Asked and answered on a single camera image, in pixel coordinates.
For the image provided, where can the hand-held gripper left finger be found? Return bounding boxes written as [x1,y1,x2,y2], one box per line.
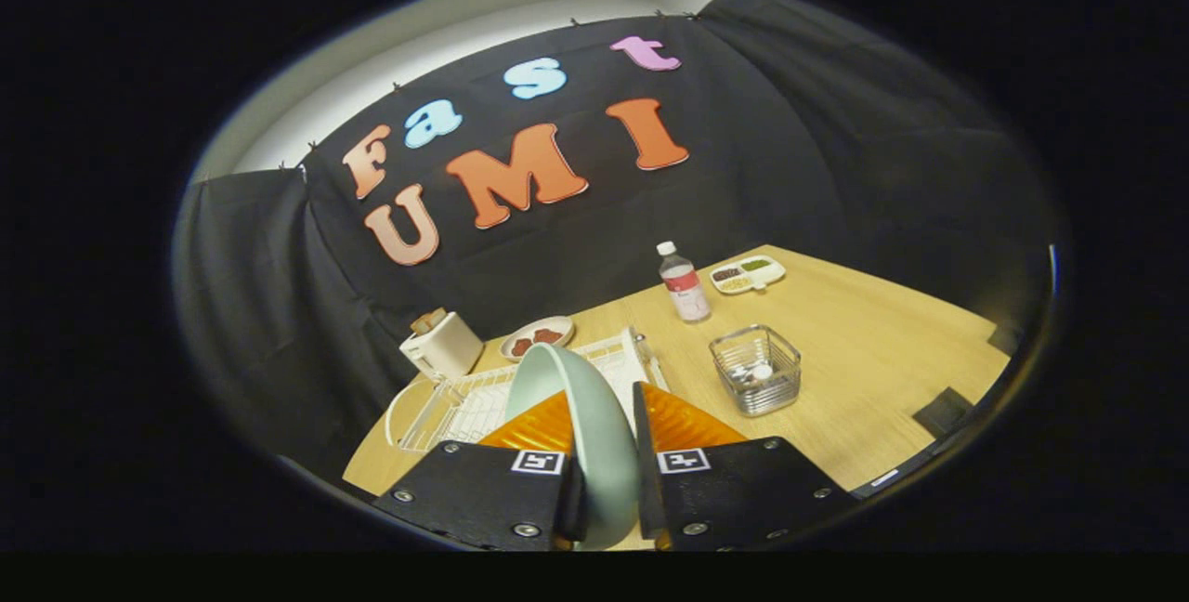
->
[372,388,588,552]

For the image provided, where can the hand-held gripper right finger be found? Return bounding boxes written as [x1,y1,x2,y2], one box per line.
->
[633,382,860,552]

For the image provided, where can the white wire dish rack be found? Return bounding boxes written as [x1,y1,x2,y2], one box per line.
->
[385,326,670,452]

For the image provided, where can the metal wire basket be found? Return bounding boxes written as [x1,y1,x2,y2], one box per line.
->
[709,324,803,418]

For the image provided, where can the pale green plate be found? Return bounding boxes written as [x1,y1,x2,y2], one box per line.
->
[504,343,642,552]

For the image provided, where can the small white plate with food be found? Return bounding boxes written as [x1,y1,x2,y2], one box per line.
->
[500,315,576,362]

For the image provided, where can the white toaster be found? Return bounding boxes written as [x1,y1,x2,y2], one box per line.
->
[399,311,485,382]

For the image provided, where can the clear bottle with red label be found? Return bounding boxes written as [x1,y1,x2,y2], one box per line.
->
[656,241,712,323]

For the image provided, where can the white divided snack tray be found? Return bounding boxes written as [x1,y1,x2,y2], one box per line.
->
[709,255,787,295]

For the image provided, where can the black backdrop cloth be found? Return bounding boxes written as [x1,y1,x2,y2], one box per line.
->
[172,0,1060,482]

